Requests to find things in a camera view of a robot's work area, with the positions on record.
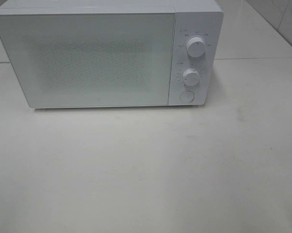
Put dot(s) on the round white door button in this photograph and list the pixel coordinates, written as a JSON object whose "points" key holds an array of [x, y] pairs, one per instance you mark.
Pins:
{"points": [[187, 96]]}

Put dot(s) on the white timer knob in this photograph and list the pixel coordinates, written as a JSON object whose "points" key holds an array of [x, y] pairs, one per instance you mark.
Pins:
{"points": [[190, 77]]}

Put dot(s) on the white microwave door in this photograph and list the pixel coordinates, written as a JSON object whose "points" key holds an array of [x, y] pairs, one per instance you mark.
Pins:
{"points": [[90, 60]]}

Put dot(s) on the upper white power knob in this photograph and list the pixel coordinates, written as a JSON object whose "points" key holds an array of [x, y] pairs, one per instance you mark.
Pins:
{"points": [[196, 46]]}

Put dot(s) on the white microwave oven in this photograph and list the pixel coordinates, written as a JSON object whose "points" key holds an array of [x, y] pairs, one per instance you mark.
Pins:
{"points": [[192, 17]]}

